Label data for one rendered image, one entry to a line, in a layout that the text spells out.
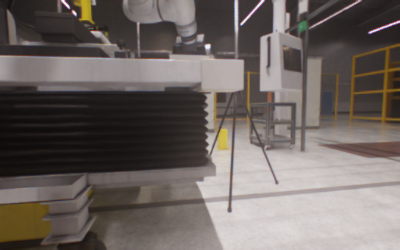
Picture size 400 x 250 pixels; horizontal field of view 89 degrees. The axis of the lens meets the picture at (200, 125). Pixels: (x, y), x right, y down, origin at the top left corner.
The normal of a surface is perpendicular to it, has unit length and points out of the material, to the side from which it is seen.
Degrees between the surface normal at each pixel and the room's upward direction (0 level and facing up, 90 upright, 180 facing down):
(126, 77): 90
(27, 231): 90
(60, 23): 90
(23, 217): 90
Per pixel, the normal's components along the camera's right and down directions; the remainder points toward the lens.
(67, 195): 0.16, 0.08
